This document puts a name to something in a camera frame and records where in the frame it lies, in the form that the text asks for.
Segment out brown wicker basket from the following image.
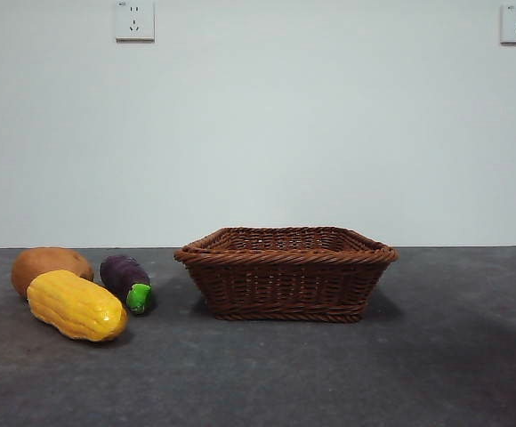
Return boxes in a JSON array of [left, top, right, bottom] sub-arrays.
[[173, 226, 399, 324]]

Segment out purple eggplant with green stem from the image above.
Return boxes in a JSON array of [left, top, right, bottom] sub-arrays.
[[100, 254, 154, 316]]

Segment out yellow corn cob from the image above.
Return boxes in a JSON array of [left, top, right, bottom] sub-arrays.
[[26, 270, 129, 342]]

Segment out brown potato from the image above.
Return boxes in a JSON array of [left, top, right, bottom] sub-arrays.
[[11, 246, 94, 300]]

